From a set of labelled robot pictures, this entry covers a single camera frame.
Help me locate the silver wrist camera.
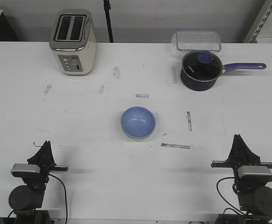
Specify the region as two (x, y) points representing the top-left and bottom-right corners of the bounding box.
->
(237, 166), (272, 182)
(11, 163), (40, 177)

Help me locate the cream and chrome toaster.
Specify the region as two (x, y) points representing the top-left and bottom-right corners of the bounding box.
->
(49, 9), (97, 76)

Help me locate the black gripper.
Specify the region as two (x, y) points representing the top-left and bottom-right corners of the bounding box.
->
(211, 134), (272, 187)
(23, 141), (68, 189)

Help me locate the clear plastic food container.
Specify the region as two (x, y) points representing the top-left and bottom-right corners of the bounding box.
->
(171, 30), (221, 51)

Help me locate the glass pot lid blue knob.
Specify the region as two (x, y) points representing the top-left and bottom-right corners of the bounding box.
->
(182, 50), (222, 81)

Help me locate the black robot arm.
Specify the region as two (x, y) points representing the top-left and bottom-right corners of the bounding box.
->
(8, 141), (68, 224)
(211, 134), (272, 224)

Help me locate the grey perforated metal rack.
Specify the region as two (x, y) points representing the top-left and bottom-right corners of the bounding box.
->
(243, 0), (272, 43)

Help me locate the green bowl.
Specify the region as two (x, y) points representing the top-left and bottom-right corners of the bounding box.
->
(122, 130), (154, 141)

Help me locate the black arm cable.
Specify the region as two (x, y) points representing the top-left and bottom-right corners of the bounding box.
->
(216, 176), (244, 214)
(47, 174), (68, 224)

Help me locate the dark blue saucepan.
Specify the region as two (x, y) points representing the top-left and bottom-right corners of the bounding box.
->
(180, 50), (266, 91)

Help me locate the blue bowl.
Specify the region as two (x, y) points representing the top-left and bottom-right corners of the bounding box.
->
(121, 106), (156, 139)

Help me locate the black tripod pole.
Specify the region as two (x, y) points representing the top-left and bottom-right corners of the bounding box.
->
(103, 0), (114, 43)

